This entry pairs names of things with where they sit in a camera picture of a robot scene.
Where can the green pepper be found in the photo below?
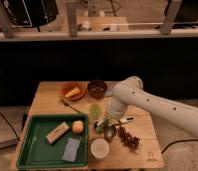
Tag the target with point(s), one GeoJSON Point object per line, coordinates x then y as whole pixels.
{"type": "Point", "coordinates": [100, 127]}

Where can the green plastic tray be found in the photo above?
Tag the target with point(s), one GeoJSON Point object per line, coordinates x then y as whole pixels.
{"type": "Point", "coordinates": [37, 153]}

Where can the white cup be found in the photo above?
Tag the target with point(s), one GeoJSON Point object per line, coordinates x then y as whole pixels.
{"type": "Point", "coordinates": [99, 148]}

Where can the orange bowl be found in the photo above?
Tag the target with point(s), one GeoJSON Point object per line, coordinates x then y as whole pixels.
{"type": "Point", "coordinates": [71, 85]}

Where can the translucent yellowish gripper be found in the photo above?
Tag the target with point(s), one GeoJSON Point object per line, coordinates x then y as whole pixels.
{"type": "Point", "coordinates": [112, 121]}

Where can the small green cup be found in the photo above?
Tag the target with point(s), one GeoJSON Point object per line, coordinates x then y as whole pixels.
{"type": "Point", "coordinates": [95, 111]}

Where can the dark brown bowl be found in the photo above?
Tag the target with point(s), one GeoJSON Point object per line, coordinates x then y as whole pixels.
{"type": "Point", "coordinates": [97, 89]}

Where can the metal fork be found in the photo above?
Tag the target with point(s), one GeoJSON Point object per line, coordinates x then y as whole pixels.
{"type": "Point", "coordinates": [70, 106]}

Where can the dark red grape bunch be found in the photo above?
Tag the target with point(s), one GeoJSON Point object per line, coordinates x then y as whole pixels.
{"type": "Point", "coordinates": [127, 139]}

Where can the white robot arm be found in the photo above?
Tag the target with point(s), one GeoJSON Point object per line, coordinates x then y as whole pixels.
{"type": "Point", "coordinates": [130, 92]}

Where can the grey blue cloth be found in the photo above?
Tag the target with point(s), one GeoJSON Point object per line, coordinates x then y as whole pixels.
{"type": "Point", "coordinates": [109, 92]}

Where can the wooden block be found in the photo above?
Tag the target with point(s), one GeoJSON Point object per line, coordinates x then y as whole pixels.
{"type": "Point", "coordinates": [57, 132]}

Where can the blue sponge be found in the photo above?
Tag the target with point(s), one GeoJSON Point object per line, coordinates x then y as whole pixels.
{"type": "Point", "coordinates": [71, 149]}

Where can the orange peach fruit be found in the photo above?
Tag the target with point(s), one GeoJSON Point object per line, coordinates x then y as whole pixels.
{"type": "Point", "coordinates": [78, 126]}

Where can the yellow corn cob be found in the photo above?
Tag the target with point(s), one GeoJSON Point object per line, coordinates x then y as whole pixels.
{"type": "Point", "coordinates": [73, 92]}

